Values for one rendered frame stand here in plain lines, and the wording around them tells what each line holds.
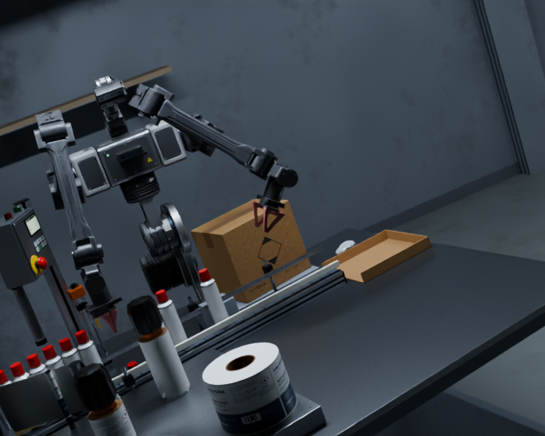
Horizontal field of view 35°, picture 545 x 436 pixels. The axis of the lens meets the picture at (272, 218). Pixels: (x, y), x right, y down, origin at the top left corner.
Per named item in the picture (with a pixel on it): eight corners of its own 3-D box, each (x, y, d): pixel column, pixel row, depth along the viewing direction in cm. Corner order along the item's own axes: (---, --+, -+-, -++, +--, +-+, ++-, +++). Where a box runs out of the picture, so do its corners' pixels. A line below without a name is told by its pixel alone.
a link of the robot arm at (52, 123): (61, 98, 264) (28, 105, 261) (71, 129, 256) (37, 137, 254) (81, 190, 299) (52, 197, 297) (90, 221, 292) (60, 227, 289)
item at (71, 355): (83, 405, 263) (57, 345, 258) (79, 400, 268) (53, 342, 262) (99, 396, 265) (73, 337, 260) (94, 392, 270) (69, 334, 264)
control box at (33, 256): (7, 290, 257) (-19, 232, 252) (28, 270, 273) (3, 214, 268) (38, 281, 255) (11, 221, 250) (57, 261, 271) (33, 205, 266)
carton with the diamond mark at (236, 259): (247, 304, 307) (221, 234, 300) (214, 296, 327) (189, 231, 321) (311, 266, 322) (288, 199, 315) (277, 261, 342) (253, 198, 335)
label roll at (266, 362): (207, 430, 220) (187, 380, 217) (259, 387, 233) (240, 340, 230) (260, 440, 206) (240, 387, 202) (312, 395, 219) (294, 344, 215)
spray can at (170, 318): (178, 354, 276) (155, 296, 271) (172, 350, 281) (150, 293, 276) (192, 346, 278) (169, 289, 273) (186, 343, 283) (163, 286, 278)
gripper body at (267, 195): (265, 204, 265) (272, 181, 264) (255, 199, 274) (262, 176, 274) (284, 210, 267) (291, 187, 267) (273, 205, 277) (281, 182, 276)
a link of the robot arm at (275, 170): (260, 146, 269) (247, 170, 269) (272, 150, 258) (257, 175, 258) (292, 164, 273) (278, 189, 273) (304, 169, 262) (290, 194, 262)
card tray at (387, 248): (364, 283, 293) (361, 272, 292) (324, 272, 316) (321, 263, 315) (431, 246, 305) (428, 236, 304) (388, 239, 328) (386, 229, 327)
